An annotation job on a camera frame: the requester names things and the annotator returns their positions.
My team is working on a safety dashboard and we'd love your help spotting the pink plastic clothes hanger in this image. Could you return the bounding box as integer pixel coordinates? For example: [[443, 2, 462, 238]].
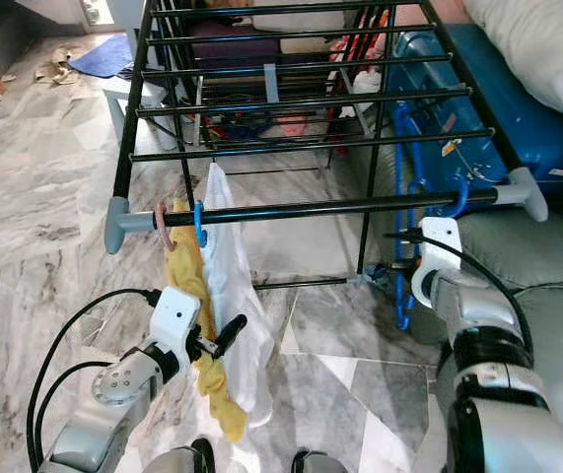
[[153, 202, 174, 252]]

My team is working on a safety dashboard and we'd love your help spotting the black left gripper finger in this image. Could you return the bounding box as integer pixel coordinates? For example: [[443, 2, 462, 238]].
[[214, 316, 247, 356]]

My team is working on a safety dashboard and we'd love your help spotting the blue floor rug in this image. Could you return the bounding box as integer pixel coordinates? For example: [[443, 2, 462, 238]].
[[69, 34, 136, 78]]

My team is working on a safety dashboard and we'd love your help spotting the white garment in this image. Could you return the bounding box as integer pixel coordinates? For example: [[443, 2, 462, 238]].
[[202, 163, 277, 427]]

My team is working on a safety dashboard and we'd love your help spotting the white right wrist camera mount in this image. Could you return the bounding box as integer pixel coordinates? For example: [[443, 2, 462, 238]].
[[409, 217, 464, 308]]

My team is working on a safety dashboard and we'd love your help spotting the white bed pillow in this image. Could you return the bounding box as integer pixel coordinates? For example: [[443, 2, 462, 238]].
[[458, 0, 563, 124]]

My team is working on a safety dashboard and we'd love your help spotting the robot left leg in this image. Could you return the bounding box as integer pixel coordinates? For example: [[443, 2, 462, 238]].
[[138, 439, 218, 473]]

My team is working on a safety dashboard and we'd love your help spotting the black metal drying rack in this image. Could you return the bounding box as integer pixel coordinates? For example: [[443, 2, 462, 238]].
[[104, 0, 550, 292]]

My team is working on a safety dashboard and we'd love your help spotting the beige crumpled cloth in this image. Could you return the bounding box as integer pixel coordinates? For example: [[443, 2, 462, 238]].
[[36, 47, 85, 88]]

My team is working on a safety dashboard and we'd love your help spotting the blue suitcase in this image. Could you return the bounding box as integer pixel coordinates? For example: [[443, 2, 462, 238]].
[[380, 22, 563, 193]]

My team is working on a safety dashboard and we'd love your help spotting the yellow garment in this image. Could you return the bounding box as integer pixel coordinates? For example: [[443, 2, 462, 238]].
[[155, 202, 247, 444]]

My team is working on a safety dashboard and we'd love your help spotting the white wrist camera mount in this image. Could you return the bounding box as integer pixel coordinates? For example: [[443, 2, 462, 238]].
[[150, 288, 203, 361], [409, 217, 464, 308]]

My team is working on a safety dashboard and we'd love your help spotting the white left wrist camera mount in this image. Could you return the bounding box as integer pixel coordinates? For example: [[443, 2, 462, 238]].
[[150, 288, 203, 361]]

